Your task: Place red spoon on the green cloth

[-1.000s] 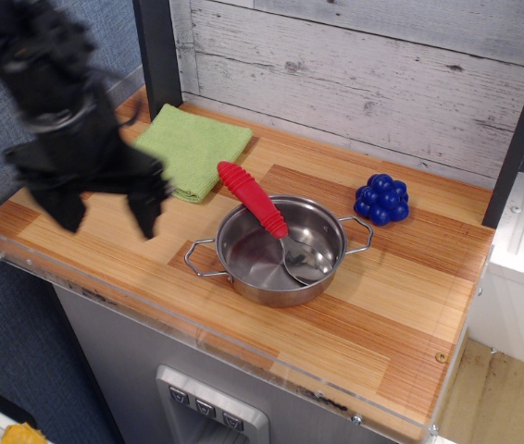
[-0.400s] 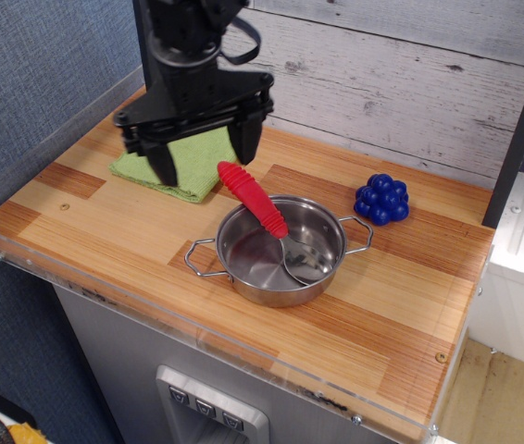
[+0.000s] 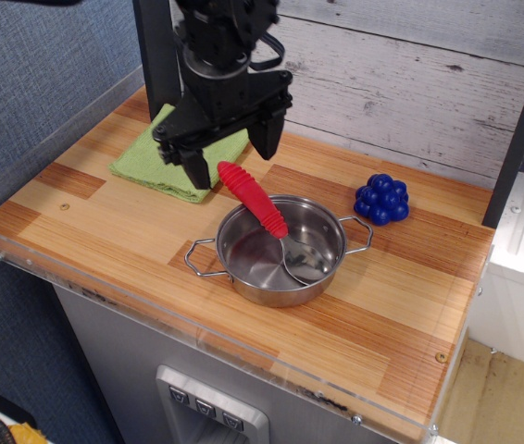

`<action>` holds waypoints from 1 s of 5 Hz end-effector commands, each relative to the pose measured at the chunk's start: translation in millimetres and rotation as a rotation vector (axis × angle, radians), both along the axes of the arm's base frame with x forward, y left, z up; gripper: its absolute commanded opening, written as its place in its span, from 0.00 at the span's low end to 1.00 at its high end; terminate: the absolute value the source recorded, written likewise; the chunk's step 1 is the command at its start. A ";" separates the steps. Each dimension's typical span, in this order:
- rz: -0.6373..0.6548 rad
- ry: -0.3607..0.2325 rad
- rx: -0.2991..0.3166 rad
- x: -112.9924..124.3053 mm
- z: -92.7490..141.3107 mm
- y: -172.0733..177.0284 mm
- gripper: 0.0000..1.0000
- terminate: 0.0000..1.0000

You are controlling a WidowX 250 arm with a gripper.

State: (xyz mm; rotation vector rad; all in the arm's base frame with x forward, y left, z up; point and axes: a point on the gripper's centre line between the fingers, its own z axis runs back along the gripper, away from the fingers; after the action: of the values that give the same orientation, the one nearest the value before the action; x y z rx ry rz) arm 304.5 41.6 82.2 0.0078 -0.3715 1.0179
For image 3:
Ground grey toy cabinet front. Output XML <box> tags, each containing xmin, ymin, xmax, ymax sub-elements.
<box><xmin>56</xmin><ymin>287</ymin><xmax>389</xmax><ymax>443</ymax></box>

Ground clear acrylic edge guard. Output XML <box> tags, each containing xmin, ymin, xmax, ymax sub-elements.
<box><xmin>0</xmin><ymin>80</ymin><xmax>493</xmax><ymax>443</ymax></box>

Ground silver dispenser button panel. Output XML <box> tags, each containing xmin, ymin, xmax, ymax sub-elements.
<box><xmin>156</xmin><ymin>364</ymin><xmax>270</xmax><ymax>443</ymax></box>

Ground stainless steel pot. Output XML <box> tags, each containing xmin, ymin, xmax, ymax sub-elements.
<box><xmin>184</xmin><ymin>194</ymin><xmax>373</xmax><ymax>308</ymax></box>

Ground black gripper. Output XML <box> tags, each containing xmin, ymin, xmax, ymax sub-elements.
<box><xmin>153</xmin><ymin>57</ymin><xmax>293</xmax><ymax>190</ymax></box>

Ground red handled metal spoon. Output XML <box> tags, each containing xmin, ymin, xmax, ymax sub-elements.
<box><xmin>217</xmin><ymin>161</ymin><xmax>331</xmax><ymax>285</ymax></box>

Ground dark left frame post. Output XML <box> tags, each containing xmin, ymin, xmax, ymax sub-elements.
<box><xmin>132</xmin><ymin>0</ymin><xmax>181</xmax><ymax>120</ymax></box>

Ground green folded cloth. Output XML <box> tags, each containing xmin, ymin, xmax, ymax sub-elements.
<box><xmin>108</xmin><ymin>104</ymin><xmax>249</xmax><ymax>204</ymax></box>

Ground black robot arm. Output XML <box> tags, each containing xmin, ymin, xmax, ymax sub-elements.
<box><xmin>153</xmin><ymin>1</ymin><xmax>293</xmax><ymax>190</ymax></box>

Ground blue bumpy ball toy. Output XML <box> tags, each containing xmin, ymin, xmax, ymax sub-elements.
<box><xmin>354</xmin><ymin>173</ymin><xmax>410</xmax><ymax>227</ymax></box>

